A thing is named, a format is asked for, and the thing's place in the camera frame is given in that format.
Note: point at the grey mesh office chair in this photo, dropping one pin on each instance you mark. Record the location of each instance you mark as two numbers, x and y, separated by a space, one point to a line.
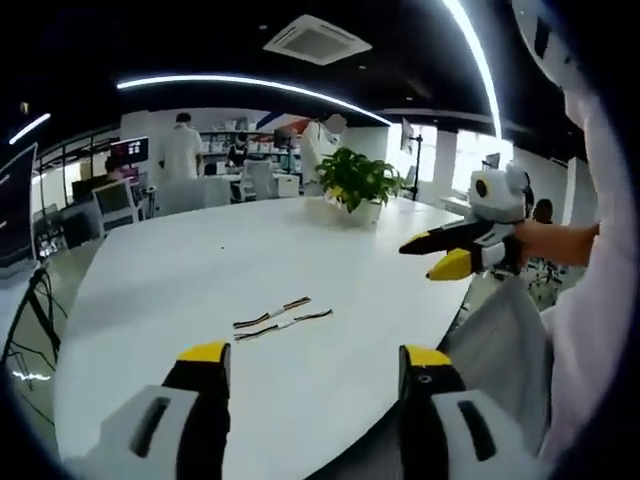
505 350

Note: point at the monitor with red screen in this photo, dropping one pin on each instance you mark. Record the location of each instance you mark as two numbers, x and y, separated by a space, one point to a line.
130 150

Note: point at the person's white garment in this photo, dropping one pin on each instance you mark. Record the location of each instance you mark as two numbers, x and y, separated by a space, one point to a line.
590 300

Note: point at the ceiling light strip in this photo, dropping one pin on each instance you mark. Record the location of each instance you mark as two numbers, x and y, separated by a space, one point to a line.
250 85
480 55
27 127

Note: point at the grey back office chair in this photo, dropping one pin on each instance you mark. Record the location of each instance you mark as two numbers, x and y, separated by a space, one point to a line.
192 195

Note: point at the green potted plant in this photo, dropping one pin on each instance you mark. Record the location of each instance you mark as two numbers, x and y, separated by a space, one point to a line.
357 180

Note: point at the white frame office chair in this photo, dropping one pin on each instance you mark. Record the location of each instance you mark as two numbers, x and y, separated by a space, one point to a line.
117 205

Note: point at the monitor on black stand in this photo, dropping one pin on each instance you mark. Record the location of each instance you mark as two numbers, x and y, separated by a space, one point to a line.
411 145

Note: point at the ceiling air conditioner vent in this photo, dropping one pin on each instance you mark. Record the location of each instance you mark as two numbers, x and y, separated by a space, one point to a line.
317 39

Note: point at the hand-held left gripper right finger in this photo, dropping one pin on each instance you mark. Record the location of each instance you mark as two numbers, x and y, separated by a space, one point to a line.
425 400

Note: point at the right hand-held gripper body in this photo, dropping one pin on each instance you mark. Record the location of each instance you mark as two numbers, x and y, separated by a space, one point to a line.
502 197

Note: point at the white chest-worn device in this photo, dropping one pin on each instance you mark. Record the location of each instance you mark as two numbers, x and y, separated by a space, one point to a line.
555 40

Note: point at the person's right hand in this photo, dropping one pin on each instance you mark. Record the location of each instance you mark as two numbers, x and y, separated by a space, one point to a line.
531 245

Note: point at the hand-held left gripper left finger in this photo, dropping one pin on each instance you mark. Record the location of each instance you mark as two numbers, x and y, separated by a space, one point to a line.
200 400

